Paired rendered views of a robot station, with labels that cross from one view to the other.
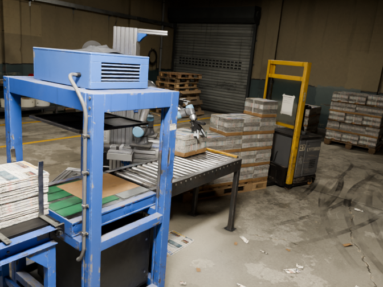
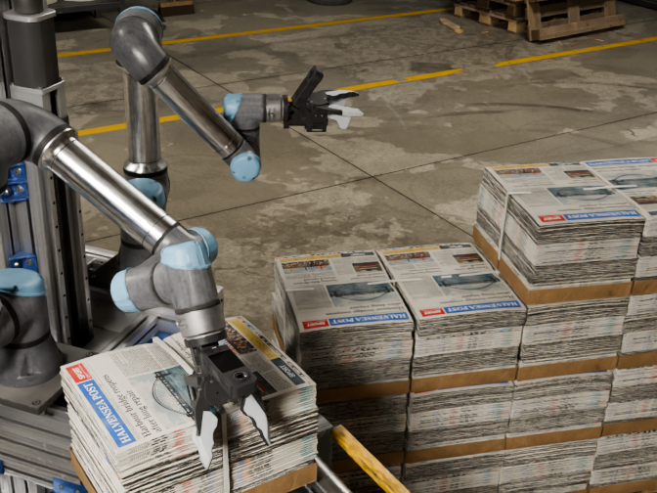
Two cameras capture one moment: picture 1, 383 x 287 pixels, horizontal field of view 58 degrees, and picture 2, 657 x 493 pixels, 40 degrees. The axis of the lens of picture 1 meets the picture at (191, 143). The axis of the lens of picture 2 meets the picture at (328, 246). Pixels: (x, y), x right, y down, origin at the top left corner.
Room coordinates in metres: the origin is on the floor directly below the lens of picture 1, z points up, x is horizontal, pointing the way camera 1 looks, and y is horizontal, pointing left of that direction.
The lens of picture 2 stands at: (2.34, -0.60, 1.99)
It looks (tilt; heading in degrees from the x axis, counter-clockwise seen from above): 27 degrees down; 19
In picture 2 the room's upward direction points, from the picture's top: 3 degrees clockwise
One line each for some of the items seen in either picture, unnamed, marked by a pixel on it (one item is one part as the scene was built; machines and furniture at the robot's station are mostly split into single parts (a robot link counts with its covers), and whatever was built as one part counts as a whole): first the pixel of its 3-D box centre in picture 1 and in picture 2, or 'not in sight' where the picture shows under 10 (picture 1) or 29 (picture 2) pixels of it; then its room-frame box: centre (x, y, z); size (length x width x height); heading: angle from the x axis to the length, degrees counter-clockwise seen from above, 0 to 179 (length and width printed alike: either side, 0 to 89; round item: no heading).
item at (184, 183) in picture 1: (202, 177); not in sight; (2.94, -0.12, 0.74); 1.34 x 0.05 x 0.12; 143
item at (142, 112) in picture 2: not in sight; (142, 115); (4.28, 0.60, 1.19); 0.15 x 0.12 x 0.55; 25
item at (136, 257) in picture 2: (148, 130); (144, 250); (4.16, 0.54, 0.87); 0.15 x 0.15 x 0.10
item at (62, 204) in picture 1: (89, 197); not in sight; (2.27, 0.69, 0.75); 0.70 x 0.65 x 0.10; 143
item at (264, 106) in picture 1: (255, 143); not in sight; (4.91, -0.94, 0.65); 0.39 x 0.30 x 1.29; 34
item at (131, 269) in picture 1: (88, 244); not in sight; (2.27, 0.69, 0.38); 0.94 x 0.69 x 0.63; 53
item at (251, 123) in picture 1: (243, 123); (650, 222); (4.75, -0.69, 0.95); 0.38 x 0.29 x 0.23; 34
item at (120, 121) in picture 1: (90, 121); not in sight; (2.27, 0.69, 1.30); 0.55 x 0.55 x 0.03; 53
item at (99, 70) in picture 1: (90, 68); not in sight; (2.27, 0.69, 1.65); 0.60 x 0.45 x 0.20; 53
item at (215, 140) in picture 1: (214, 163); (480, 397); (4.51, -0.33, 0.42); 1.17 x 0.39 x 0.83; 124
